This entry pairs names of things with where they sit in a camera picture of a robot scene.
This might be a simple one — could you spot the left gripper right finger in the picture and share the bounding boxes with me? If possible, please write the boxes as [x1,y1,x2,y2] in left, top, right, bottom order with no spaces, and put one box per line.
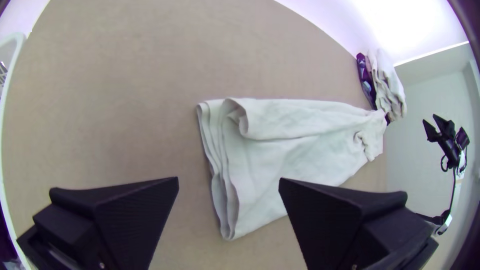
[278,177,436,270]

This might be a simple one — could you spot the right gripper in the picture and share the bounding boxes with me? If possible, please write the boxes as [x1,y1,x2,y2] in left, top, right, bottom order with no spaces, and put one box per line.
[422,113,466,170]

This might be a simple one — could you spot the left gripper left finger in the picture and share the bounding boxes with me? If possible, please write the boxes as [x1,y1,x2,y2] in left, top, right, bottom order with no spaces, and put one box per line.
[32,176,180,270]

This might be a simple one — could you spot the white t-shirt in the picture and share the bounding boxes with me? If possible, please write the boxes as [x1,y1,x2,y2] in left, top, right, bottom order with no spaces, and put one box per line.
[195,97,388,241]

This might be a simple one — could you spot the pile of folded clothes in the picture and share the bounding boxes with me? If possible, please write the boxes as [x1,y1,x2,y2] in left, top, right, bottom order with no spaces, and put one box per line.
[356,48,408,125]

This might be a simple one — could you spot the white laundry basket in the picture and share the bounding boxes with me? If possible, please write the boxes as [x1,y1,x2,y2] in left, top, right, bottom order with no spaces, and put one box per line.
[0,32,27,98]

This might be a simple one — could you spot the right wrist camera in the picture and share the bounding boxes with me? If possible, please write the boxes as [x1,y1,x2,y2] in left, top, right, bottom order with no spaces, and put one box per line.
[455,126,471,152]

